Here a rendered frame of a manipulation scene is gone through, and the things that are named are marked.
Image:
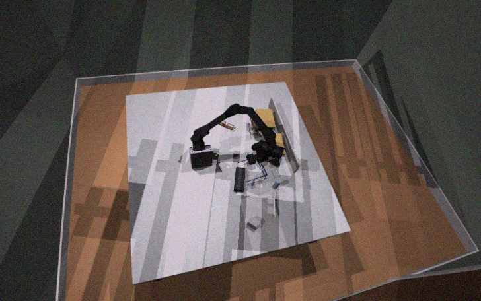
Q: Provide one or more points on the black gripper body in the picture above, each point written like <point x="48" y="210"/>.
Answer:
<point x="260" y="156"/>

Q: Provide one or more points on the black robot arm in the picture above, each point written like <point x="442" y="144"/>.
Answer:
<point x="268" y="134"/>

